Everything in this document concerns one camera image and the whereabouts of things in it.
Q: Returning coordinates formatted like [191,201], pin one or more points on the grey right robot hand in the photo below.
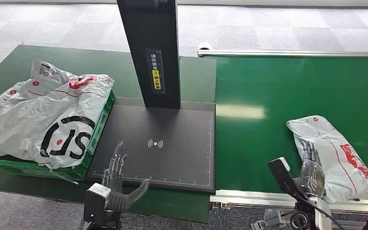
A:
[312,177]

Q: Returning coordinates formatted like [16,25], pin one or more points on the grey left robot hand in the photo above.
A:
[117,193]

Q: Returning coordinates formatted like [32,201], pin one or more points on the grey white red-print package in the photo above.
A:
[342,158]

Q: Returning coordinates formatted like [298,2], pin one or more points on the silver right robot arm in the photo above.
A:
[311,214]

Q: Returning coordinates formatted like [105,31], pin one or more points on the green conveyor belt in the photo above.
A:
[266,143]

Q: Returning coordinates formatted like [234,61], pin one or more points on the green plastic delivery crate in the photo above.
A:
[100,127]

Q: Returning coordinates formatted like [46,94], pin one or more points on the black inbound scanner machine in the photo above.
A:
[171,149]

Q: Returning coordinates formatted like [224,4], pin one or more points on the white bag large black logo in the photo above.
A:
[44,117]

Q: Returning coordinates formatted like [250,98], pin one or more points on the yellow black column label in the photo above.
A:
[156,74]

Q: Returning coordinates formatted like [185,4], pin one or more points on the dark green table mat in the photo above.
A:
[76,60]

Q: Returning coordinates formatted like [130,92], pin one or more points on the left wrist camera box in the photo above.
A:
[95,200]

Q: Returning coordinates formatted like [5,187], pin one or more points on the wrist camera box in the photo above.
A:
[284,174]
[95,200]

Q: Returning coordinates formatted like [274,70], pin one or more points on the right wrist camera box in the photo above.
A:
[284,174]

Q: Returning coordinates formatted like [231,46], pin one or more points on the silver conveyor side rail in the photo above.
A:
[282,53]
[250,198]

